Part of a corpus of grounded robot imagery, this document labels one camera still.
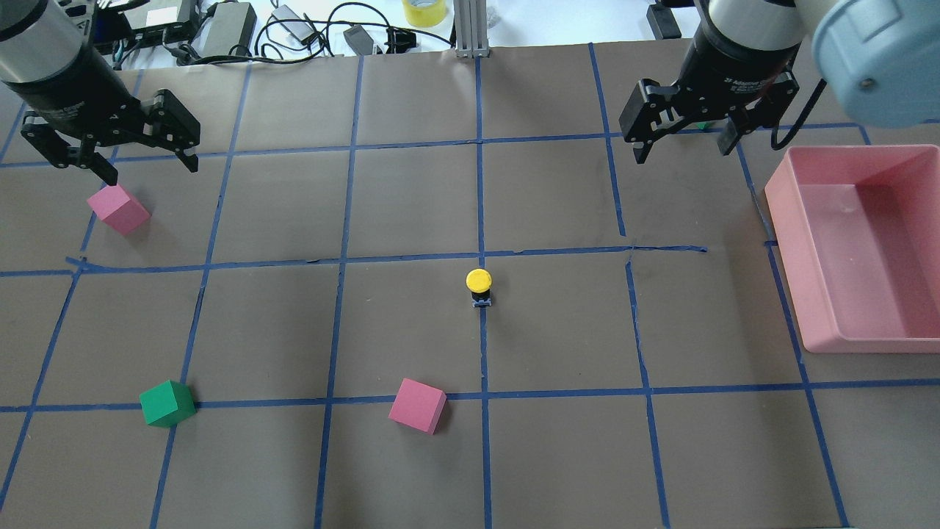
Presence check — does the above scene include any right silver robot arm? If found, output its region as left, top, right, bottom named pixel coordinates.
left=620, top=1, right=939, bottom=164

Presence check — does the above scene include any pink foam cube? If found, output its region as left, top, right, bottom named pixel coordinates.
left=86, top=184, right=151, bottom=237
left=387, top=378, right=447, bottom=435

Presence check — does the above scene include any pink plastic bin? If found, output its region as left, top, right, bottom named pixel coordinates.
left=765, top=144, right=939, bottom=354

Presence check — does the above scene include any pink foam cube centre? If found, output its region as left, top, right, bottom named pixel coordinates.
left=387, top=378, right=447, bottom=435

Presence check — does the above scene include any yellow tape roll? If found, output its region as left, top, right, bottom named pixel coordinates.
left=402, top=0, right=449, bottom=28

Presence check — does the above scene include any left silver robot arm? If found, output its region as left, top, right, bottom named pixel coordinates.
left=1, top=1, right=201, bottom=185

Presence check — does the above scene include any pink foam cube far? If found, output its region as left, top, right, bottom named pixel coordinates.
left=86, top=184, right=151, bottom=237

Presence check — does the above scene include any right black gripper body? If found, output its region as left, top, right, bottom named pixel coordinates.
left=674, top=26, right=800, bottom=128

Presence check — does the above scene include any aluminium frame post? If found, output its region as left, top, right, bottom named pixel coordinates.
left=453, top=0, right=491, bottom=58

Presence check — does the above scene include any yellow push button switch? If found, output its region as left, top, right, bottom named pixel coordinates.
left=466, top=268, right=493, bottom=308

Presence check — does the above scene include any large black power brick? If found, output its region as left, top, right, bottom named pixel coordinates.
left=199, top=2, right=256, bottom=58

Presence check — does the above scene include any green foam cube centre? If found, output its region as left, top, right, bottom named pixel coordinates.
left=139, top=381, right=197, bottom=428

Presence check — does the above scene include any black power adapter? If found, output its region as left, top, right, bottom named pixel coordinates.
left=343, top=24, right=380, bottom=56

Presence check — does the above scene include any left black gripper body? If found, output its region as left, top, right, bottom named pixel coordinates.
left=4, top=45, right=153, bottom=148

